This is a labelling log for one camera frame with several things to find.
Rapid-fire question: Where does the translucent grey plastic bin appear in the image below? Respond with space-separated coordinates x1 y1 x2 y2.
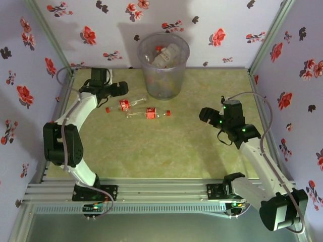
137 31 190 101

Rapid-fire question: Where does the small circuit board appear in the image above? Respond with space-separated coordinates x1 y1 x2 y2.
82 203 106 212
226 201 247 210

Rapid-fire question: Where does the grey metal panel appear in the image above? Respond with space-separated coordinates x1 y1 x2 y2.
10 213 313 242

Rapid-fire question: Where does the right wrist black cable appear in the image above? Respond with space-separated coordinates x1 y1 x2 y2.
217 130 233 146

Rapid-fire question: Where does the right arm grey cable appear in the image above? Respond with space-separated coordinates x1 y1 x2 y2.
226 92 307 235

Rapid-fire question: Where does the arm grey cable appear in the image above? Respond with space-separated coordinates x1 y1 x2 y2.
56 66 116 218
226 92 307 235

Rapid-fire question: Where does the left arm grey cable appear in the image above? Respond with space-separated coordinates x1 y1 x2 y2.
56 66 116 218

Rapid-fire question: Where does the aluminium frame post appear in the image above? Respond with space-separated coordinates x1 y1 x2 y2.
248 0 296 76
25 0 78 76

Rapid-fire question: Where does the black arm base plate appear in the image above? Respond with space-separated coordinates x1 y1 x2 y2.
72 185 119 202
206 183 253 201

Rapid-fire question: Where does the aluminium frame cross rail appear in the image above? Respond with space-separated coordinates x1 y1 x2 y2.
24 177 302 202

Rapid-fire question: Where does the grey slotted cable duct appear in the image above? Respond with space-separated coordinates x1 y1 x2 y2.
34 204 229 215

